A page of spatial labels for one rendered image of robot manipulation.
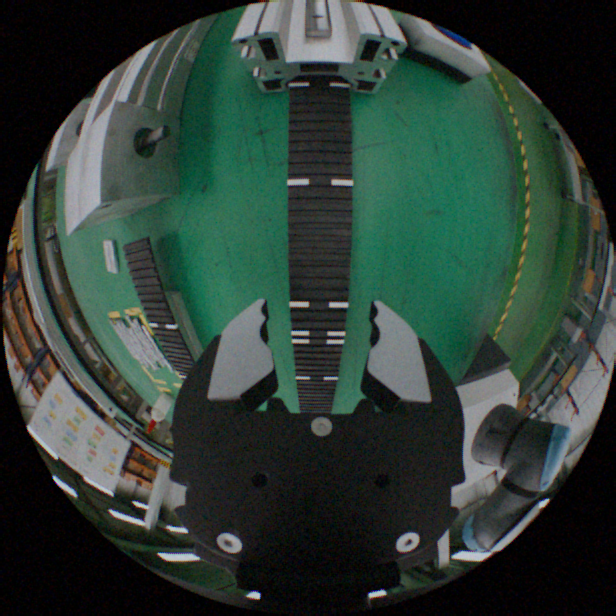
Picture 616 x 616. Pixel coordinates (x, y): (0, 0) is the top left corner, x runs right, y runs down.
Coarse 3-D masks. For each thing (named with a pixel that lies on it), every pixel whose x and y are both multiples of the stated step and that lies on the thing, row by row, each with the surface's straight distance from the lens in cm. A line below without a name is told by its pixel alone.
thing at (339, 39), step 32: (288, 0) 24; (320, 0) 27; (256, 32) 15; (288, 32) 21; (320, 32) 20; (352, 32) 19; (384, 32) 16; (256, 64) 18; (288, 64) 18; (320, 64) 19; (352, 64) 18; (384, 64) 17
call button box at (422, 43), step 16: (416, 32) 27; (432, 32) 26; (416, 48) 26; (432, 48) 26; (448, 48) 26; (464, 48) 28; (432, 64) 28; (448, 64) 28; (464, 64) 28; (480, 64) 28; (464, 80) 30
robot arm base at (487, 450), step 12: (492, 408) 50; (504, 408) 50; (492, 420) 48; (504, 420) 48; (516, 420) 48; (480, 432) 48; (492, 432) 47; (504, 432) 47; (516, 432) 46; (480, 444) 48; (492, 444) 47; (504, 444) 46; (480, 456) 50; (492, 456) 48; (504, 456) 46
